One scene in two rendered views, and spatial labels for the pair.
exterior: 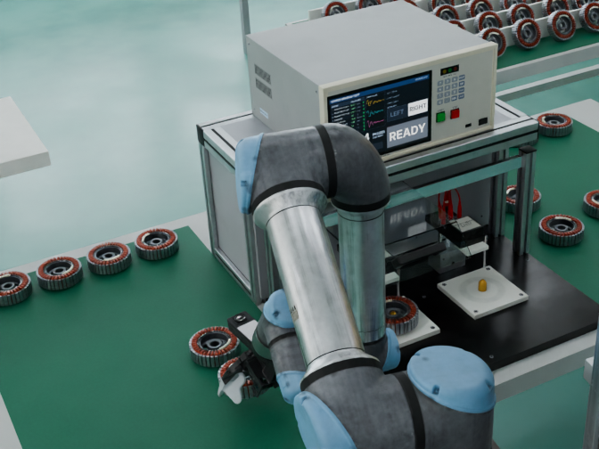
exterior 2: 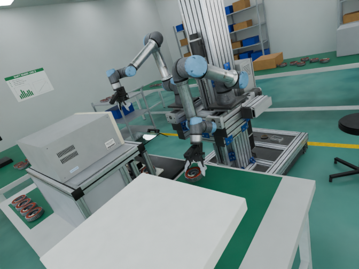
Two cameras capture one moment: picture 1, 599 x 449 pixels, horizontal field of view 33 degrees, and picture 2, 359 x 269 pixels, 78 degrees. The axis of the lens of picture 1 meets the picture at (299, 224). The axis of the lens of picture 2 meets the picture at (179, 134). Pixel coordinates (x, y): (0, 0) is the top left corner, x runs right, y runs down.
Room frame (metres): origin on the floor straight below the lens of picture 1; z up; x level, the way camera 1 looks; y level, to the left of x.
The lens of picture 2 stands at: (1.98, 1.19, 1.57)
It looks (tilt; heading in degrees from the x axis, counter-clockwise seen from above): 23 degrees down; 251
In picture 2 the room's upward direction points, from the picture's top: 18 degrees counter-clockwise
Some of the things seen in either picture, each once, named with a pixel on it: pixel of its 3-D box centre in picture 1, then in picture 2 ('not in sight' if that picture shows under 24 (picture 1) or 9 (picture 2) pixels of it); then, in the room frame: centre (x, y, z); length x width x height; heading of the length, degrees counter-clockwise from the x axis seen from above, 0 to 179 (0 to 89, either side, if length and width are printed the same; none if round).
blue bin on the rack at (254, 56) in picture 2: not in sight; (260, 55); (-3.22, -4.22, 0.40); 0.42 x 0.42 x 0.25; 25
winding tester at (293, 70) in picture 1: (367, 80); (70, 141); (2.15, -0.18, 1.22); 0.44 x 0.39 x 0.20; 115
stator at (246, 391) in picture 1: (245, 376); (193, 174); (1.60, 0.13, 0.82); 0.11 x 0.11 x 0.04
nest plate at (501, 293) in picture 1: (481, 291); not in sight; (1.91, -0.41, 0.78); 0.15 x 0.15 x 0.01; 25
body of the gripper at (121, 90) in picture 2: not in sight; (121, 94); (1.70, -0.71, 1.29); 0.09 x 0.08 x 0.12; 18
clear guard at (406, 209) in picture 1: (380, 226); (138, 143); (1.80, -0.17, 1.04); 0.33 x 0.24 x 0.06; 25
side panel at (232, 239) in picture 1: (232, 221); (113, 206); (2.08, 0.16, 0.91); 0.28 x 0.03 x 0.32; 25
